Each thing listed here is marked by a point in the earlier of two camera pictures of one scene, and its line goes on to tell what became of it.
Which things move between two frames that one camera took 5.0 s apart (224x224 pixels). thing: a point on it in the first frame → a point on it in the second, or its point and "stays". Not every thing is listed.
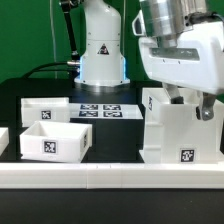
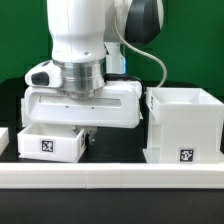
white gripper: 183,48 → 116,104
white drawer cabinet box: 174,134 stays
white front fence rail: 113,176 stays
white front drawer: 52,141 stays
